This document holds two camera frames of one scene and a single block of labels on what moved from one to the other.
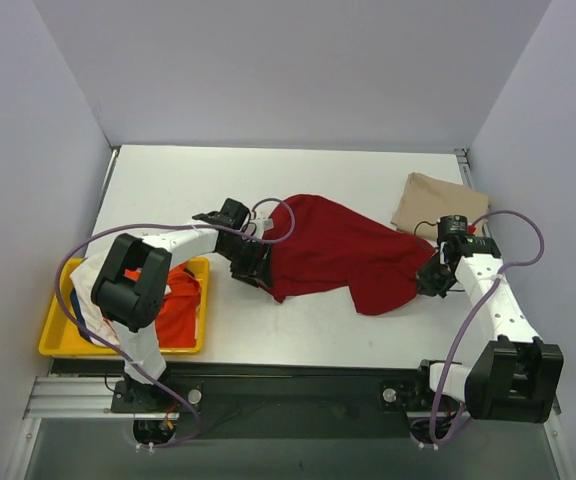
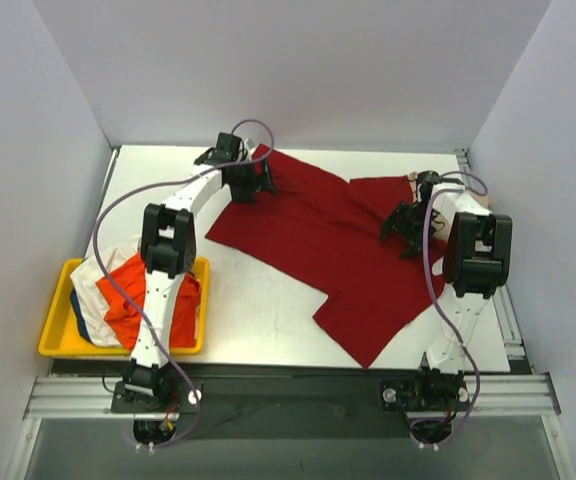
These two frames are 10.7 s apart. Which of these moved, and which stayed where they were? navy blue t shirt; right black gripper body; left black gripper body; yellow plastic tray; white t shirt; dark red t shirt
Moved: dark red t shirt; right black gripper body; left black gripper body
Stayed: navy blue t shirt; yellow plastic tray; white t shirt
